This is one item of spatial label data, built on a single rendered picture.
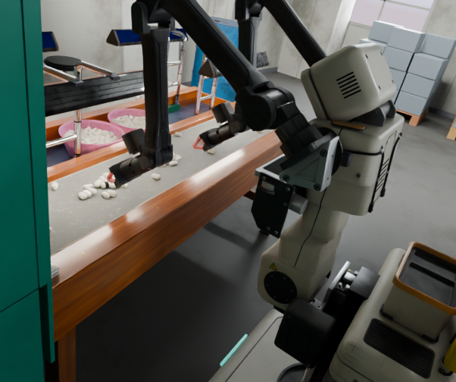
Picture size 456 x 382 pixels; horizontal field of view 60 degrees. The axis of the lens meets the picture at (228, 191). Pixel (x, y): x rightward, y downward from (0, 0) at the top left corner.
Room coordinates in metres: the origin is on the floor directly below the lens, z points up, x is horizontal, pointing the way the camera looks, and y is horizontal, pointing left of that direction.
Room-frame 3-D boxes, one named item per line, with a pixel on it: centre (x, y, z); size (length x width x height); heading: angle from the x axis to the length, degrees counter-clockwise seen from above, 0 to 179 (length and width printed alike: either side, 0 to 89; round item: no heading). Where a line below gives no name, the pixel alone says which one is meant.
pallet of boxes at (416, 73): (6.41, -2.13, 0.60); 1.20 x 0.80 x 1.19; 62
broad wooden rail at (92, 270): (1.48, 0.05, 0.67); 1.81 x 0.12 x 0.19; 156
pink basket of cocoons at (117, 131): (1.55, 0.62, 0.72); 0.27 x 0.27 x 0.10
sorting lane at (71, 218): (1.57, 0.24, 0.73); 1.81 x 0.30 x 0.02; 156
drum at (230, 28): (4.91, 0.41, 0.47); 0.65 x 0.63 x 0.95; 62
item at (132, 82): (1.19, 0.47, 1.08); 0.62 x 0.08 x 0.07; 156
